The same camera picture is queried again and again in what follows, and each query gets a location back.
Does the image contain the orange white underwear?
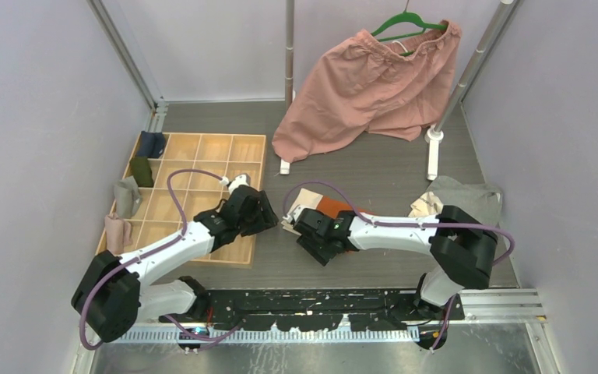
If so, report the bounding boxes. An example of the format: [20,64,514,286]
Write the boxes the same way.
[287,188,353,219]

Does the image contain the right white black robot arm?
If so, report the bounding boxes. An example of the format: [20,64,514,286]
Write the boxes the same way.
[283,205,498,319]

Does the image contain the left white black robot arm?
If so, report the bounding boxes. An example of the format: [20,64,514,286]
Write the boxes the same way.
[71,184,278,343]

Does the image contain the beige underwear on table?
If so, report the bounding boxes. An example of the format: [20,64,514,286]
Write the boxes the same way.
[408,192,444,217]

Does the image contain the dark green rolled underwear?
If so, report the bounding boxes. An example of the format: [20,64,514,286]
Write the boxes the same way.
[129,157,154,188]

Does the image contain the navy rolled underwear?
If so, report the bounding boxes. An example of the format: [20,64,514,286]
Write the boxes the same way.
[135,131,167,159]

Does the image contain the grey rolled underwear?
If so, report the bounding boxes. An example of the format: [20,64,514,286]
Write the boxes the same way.
[113,176,142,219]

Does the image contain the pink rolled underwear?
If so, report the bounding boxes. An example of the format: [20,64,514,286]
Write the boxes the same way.
[104,213,132,255]

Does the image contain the grey underwear on table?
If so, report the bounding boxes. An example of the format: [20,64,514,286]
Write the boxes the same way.
[424,175,502,226]

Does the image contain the wooden compartment tray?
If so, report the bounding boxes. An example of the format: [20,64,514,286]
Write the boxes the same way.
[97,132,267,253]

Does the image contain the centre metal rack pole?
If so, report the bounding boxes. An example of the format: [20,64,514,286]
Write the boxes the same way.
[280,0,297,175]

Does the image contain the metal rack pole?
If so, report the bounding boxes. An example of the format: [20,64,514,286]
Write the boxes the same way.
[424,0,519,181]
[280,0,297,175]

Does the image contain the right metal rack pole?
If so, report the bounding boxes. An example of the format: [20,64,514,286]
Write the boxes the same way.
[424,0,519,181]

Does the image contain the pink shorts on hanger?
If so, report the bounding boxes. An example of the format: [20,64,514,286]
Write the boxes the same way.
[272,19,462,163]

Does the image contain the green clothes hanger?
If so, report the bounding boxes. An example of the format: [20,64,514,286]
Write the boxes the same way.
[371,0,448,56]

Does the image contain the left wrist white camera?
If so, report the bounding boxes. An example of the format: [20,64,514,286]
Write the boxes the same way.
[220,173,251,194]

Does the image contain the wrist white camera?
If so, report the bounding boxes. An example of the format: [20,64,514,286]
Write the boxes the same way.
[282,205,304,227]
[220,173,251,194]

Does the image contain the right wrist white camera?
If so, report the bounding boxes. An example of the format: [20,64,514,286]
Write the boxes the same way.
[282,205,304,227]

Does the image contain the left aluminium frame post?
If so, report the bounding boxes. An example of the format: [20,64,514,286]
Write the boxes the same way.
[87,0,168,132]

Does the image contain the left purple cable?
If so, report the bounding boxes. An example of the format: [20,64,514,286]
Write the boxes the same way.
[78,169,230,352]

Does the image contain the purple cable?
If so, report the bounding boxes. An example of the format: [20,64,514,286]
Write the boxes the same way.
[282,180,515,353]
[78,169,230,352]

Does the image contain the slotted aluminium cable duct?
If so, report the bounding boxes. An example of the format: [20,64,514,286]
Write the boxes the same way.
[115,326,420,344]

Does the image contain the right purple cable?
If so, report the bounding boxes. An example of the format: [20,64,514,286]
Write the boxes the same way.
[282,180,515,353]

